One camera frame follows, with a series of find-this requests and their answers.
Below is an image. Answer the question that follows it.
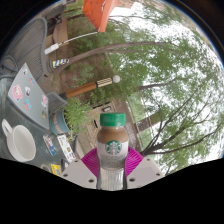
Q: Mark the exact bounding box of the wooden globe lamp post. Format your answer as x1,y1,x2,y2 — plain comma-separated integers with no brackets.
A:
59,74,122,100

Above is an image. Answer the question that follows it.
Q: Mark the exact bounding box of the white ceramic mug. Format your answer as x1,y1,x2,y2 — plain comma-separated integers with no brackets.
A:
1,118,37,163

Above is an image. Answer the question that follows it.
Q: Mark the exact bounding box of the white sticker sheet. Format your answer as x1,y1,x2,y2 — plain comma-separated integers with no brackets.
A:
56,134,77,163

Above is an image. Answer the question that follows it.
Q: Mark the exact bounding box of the white umbrella pole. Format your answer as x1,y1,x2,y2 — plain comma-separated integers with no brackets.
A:
44,31,99,55

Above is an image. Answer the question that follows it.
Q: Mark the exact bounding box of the leaning tree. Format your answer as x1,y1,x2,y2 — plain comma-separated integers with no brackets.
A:
53,19,224,88

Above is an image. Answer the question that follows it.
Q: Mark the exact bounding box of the green-capped coffee drink bottle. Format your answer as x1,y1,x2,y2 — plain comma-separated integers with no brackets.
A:
96,112,130,191

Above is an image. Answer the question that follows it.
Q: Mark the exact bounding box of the grey laptop with stickers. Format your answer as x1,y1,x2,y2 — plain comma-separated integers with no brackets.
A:
7,62,50,131

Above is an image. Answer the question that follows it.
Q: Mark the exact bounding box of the dark forked tree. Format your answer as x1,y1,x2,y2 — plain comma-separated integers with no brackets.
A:
138,96,224,158

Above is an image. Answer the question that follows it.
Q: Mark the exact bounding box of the green plant in blue pot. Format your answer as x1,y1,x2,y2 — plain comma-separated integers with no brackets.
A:
49,98,93,136

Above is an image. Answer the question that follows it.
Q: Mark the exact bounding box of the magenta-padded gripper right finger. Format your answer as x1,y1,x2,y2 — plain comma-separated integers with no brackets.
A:
124,146,165,190

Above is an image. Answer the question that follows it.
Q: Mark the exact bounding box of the colourful sticker card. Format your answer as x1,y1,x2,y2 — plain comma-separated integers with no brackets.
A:
42,133,58,157

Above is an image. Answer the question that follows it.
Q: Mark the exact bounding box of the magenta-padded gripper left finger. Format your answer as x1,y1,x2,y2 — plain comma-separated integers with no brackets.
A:
60,148,101,190

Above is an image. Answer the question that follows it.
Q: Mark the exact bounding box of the blue yellow striped cone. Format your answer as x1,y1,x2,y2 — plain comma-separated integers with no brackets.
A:
49,58,70,69

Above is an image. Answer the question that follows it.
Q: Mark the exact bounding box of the yellow sticker card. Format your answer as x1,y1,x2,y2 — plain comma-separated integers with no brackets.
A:
50,163,63,177

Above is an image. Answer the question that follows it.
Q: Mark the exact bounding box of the tape roll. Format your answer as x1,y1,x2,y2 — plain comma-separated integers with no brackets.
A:
40,163,52,173

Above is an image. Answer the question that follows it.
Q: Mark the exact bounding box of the orange patio umbrella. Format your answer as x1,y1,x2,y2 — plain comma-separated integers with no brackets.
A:
82,0,123,33

